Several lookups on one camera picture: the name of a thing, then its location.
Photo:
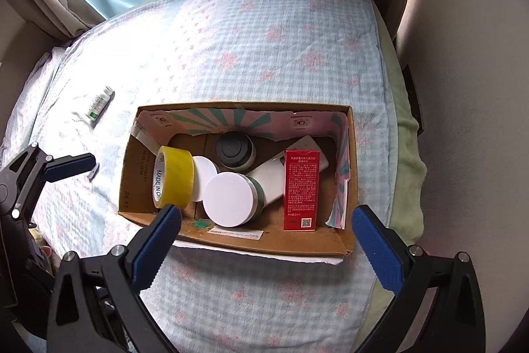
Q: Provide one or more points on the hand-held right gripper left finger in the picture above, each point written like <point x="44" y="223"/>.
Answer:
<point x="151" y="253"/>

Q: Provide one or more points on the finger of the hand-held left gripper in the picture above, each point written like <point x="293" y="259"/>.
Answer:
<point x="70" y="167"/>

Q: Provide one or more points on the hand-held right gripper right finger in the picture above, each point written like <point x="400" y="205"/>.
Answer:
<point x="378" y="249"/>

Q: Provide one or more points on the small white bottle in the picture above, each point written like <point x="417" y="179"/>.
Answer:
<point x="99" y="103"/>

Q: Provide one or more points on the yellow tape roll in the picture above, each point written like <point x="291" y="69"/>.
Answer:
<point x="173" y="177"/>

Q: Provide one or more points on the cardboard box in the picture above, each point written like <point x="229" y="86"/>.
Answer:
<point x="289" y="242"/>

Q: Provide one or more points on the white round lid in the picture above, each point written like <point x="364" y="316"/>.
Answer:
<point x="205" y="179"/>

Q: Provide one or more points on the red carton box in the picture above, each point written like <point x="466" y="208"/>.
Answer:
<point x="301" y="191"/>

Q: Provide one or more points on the white lid green jar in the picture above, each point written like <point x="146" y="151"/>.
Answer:
<point x="231" y="199"/>

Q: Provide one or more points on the white rectangular tube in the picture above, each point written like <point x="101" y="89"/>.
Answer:
<point x="289" y="167"/>

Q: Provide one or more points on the small black jar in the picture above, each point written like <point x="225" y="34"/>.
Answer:
<point x="234" y="150"/>

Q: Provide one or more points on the checkered floral bed sheet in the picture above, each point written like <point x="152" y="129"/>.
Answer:
<point x="248" y="47"/>

